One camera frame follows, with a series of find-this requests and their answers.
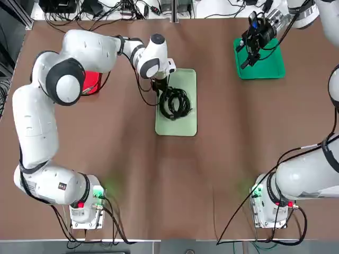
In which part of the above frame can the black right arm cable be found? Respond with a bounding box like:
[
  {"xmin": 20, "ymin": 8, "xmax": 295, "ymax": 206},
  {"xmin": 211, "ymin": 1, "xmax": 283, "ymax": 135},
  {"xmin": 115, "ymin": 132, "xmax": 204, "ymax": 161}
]
[{"xmin": 216, "ymin": 133, "xmax": 339, "ymax": 247}]

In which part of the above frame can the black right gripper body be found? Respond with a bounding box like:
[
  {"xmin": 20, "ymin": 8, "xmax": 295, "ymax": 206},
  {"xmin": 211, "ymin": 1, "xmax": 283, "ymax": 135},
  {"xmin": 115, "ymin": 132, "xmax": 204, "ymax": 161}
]
[{"xmin": 242, "ymin": 20, "xmax": 278, "ymax": 50}]

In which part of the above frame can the black docking box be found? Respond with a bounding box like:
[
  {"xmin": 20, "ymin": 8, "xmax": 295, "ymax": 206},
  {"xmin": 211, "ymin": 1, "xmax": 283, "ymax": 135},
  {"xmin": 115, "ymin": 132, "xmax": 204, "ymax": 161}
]
[{"xmin": 42, "ymin": 0, "xmax": 76, "ymax": 13}]

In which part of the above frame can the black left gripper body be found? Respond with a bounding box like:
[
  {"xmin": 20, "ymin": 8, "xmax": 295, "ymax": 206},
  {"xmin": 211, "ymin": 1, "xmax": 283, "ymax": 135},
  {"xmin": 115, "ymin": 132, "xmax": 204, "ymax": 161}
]
[{"xmin": 151, "ymin": 76, "xmax": 171, "ymax": 93}]

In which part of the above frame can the green plastic tray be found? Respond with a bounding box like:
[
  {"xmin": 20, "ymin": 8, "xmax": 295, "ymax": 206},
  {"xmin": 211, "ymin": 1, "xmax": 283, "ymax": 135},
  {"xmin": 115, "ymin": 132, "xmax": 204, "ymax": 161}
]
[{"xmin": 233, "ymin": 37, "xmax": 287, "ymax": 80}]

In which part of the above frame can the aluminium post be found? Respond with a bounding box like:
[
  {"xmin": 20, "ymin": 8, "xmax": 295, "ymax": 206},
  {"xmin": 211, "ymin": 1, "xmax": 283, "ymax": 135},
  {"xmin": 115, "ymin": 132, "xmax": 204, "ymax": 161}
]
[{"xmin": 171, "ymin": 0, "xmax": 179, "ymax": 24}]

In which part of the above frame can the pale green tray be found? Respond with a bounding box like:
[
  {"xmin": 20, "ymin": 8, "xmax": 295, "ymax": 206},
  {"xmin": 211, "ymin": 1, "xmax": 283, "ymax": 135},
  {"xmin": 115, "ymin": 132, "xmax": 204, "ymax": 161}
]
[{"xmin": 155, "ymin": 68, "xmax": 198, "ymax": 137}]

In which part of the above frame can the aluminium frame rail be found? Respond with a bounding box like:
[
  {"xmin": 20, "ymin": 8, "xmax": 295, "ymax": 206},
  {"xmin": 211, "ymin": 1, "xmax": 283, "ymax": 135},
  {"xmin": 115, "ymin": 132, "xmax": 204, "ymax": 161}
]
[{"xmin": 24, "ymin": 6, "xmax": 34, "ymax": 31}]

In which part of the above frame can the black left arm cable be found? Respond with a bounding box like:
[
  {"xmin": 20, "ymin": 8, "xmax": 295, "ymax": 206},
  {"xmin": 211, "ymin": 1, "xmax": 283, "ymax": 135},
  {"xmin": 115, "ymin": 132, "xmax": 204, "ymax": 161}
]
[{"xmin": 116, "ymin": 34, "xmax": 170, "ymax": 107}]

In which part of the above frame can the red plastic tray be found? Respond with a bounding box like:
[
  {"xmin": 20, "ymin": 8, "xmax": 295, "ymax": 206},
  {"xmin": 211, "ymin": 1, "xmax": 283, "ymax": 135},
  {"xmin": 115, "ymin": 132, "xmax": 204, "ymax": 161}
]
[{"xmin": 80, "ymin": 69, "xmax": 104, "ymax": 96}]

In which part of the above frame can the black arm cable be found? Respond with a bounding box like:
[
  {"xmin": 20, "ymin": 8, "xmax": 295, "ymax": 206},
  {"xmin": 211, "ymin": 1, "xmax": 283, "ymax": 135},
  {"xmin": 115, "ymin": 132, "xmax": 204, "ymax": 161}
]
[
  {"xmin": 216, "ymin": 133, "xmax": 339, "ymax": 247},
  {"xmin": 116, "ymin": 34, "xmax": 170, "ymax": 107}
]

